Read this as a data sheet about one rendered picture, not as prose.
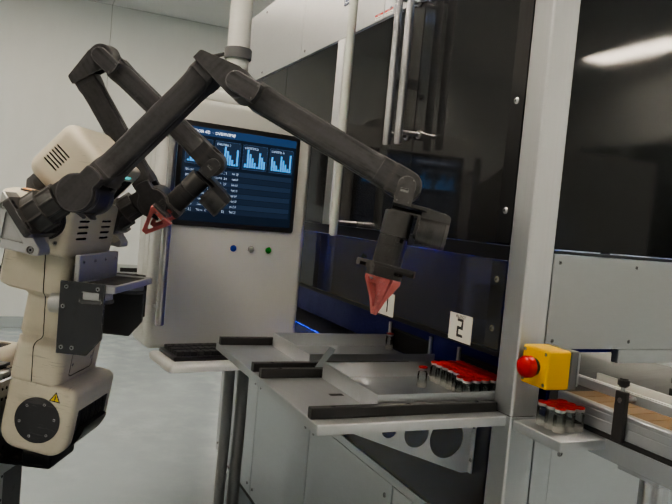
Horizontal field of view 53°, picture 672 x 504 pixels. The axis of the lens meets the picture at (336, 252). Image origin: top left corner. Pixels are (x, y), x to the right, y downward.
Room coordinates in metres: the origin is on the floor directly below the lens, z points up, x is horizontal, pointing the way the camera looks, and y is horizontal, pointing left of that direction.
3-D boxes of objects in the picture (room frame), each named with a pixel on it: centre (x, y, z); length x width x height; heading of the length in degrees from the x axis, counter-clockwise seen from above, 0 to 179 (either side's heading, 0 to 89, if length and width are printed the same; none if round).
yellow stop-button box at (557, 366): (1.26, -0.41, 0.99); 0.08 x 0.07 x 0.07; 114
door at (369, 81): (1.97, -0.08, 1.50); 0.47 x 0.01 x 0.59; 24
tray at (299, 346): (1.75, -0.06, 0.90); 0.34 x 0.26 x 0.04; 114
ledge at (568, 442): (1.26, -0.46, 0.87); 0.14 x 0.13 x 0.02; 114
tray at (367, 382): (1.44, -0.20, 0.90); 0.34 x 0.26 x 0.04; 114
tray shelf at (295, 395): (1.56, -0.07, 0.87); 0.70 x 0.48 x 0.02; 24
